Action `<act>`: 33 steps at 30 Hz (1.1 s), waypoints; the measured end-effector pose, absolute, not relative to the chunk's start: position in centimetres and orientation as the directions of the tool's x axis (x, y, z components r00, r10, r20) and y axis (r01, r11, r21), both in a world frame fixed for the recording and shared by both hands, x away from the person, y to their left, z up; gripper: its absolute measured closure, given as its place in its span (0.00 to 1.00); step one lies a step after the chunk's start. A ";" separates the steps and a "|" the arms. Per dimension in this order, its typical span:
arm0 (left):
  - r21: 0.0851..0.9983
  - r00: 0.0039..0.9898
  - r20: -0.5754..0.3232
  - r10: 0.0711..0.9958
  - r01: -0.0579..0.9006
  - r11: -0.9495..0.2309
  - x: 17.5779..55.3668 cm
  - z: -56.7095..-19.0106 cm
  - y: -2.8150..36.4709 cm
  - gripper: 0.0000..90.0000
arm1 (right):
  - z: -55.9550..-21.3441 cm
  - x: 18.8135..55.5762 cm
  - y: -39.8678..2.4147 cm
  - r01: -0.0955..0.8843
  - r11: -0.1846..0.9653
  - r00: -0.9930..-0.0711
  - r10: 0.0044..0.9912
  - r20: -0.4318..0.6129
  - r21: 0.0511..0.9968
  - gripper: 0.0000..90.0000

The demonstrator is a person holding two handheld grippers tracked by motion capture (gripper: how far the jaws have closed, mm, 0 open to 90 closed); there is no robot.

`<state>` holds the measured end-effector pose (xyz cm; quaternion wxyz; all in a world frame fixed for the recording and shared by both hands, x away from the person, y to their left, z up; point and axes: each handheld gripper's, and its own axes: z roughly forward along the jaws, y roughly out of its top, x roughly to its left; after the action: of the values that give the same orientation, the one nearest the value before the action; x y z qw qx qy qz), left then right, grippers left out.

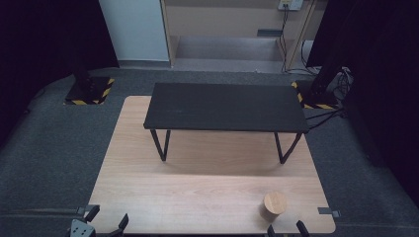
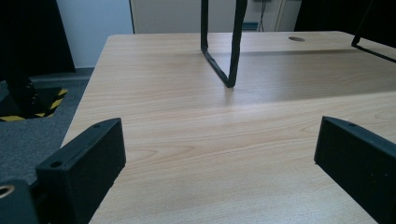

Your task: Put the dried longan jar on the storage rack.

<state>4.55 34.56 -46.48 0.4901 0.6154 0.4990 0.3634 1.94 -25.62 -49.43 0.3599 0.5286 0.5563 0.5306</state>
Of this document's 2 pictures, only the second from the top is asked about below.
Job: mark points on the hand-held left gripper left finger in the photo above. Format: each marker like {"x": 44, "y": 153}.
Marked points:
{"x": 82, "y": 169}

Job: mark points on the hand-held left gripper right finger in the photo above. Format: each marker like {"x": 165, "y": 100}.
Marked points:
{"x": 358, "y": 157}

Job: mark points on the black stand base with hazard tape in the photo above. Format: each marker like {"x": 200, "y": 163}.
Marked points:
{"x": 29, "y": 99}

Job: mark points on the thin black metal stand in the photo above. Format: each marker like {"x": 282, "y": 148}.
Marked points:
{"x": 370, "y": 52}

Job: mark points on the black metal frame stand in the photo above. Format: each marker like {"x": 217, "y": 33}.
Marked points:
{"x": 234, "y": 46}

